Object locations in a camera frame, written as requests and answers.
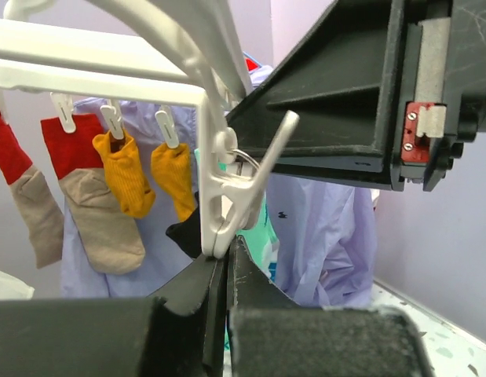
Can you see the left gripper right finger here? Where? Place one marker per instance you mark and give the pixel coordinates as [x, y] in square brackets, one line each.
[271, 335]

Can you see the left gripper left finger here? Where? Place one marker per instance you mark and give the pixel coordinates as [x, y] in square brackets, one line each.
[176, 331]

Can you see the white ruffled dress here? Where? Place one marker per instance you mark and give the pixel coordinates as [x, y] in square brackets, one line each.
[12, 288]

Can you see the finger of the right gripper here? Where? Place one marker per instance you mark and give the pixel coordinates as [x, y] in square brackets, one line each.
[340, 80]

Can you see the black striped sock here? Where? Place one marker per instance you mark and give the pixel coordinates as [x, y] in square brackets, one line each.
[187, 235]

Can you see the mint green sock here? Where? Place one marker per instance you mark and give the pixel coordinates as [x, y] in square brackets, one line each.
[262, 241]

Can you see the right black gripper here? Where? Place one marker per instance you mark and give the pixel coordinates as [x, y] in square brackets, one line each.
[441, 88]

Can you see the white plastic sock hanger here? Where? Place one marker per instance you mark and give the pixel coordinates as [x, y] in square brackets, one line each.
[172, 41]

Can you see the white hanger clip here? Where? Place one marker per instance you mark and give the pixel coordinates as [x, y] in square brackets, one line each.
[225, 199]

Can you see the red and beige sock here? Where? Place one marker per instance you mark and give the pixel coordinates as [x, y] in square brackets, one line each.
[33, 198]
[110, 238]

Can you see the lavender shirt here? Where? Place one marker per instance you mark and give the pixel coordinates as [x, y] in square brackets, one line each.
[326, 255]

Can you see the mustard yellow sock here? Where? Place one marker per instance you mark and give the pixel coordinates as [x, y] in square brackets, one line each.
[124, 175]
[171, 170]

